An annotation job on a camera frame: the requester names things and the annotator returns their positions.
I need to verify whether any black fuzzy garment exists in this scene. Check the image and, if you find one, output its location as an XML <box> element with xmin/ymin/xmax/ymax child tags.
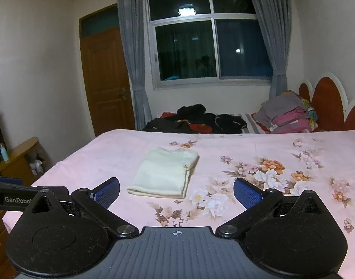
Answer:
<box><xmin>177</xmin><ymin>104</ymin><xmax>207</xmax><ymax>123</ymax></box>

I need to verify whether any red and white scalloped headboard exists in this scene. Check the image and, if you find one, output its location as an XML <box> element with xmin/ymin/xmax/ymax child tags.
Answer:
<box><xmin>299</xmin><ymin>72</ymin><xmax>355</xmax><ymax>133</ymax></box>

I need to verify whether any brown wooden door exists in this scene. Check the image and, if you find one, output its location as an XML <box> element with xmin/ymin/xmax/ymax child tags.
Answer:
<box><xmin>79</xmin><ymin>3</ymin><xmax>135</xmax><ymax>138</ymax></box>

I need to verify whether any wooden cabinet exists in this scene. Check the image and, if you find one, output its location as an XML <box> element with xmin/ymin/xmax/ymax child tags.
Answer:
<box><xmin>0</xmin><ymin>136</ymin><xmax>53</xmax><ymax>239</ymax></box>

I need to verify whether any grey striped blanket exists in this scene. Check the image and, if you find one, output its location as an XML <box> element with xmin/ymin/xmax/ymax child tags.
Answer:
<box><xmin>238</xmin><ymin>113</ymin><xmax>267</xmax><ymax>134</ymax></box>

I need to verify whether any white crumpled cloth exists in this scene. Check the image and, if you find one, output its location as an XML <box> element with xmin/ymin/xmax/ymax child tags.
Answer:
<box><xmin>28</xmin><ymin>151</ymin><xmax>46</xmax><ymax>177</ymax></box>

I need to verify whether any grey curtain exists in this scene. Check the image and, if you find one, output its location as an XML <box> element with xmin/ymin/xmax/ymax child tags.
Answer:
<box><xmin>116</xmin><ymin>0</ymin><xmax>153</xmax><ymax>131</ymax></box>
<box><xmin>243</xmin><ymin>0</ymin><xmax>293</xmax><ymax>99</ymax></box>

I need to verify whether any stack of folded clothes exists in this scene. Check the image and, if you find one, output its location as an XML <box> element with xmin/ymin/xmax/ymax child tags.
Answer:
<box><xmin>251</xmin><ymin>91</ymin><xmax>319</xmax><ymax>134</ymax></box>

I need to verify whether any black jacket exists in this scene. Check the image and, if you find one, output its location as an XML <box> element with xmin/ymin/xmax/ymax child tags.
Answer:
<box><xmin>141</xmin><ymin>118</ymin><xmax>184</xmax><ymax>133</ymax></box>

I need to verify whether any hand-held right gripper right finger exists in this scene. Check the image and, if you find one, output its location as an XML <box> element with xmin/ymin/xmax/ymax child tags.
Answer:
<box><xmin>215</xmin><ymin>177</ymin><xmax>331</xmax><ymax>239</ymax></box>

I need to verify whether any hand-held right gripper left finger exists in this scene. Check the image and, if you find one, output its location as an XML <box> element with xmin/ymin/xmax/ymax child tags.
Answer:
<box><xmin>26</xmin><ymin>177</ymin><xmax>140</xmax><ymax>239</ymax></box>

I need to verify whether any red and black garment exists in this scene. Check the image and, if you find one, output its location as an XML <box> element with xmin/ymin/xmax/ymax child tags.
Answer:
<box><xmin>158</xmin><ymin>111</ymin><xmax>214</xmax><ymax>134</ymax></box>

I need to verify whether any cream knitted sweater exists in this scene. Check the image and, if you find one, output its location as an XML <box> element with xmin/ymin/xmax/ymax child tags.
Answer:
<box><xmin>126</xmin><ymin>147</ymin><xmax>199</xmax><ymax>199</ymax></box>

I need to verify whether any sliding glass window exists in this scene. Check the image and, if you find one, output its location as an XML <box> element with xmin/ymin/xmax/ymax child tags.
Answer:
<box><xmin>144</xmin><ymin>0</ymin><xmax>274</xmax><ymax>89</ymax></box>

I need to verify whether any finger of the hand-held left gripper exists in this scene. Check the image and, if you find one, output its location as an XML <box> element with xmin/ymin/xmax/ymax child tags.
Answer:
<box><xmin>0</xmin><ymin>176</ymin><xmax>24</xmax><ymax>186</ymax></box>
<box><xmin>39</xmin><ymin>186</ymin><xmax>73</xmax><ymax>204</ymax></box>

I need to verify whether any bed with pink floral sheet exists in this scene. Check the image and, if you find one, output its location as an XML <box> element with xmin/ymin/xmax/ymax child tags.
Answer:
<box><xmin>3</xmin><ymin>128</ymin><xmax>355</xmax><ymax>279</ymax></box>

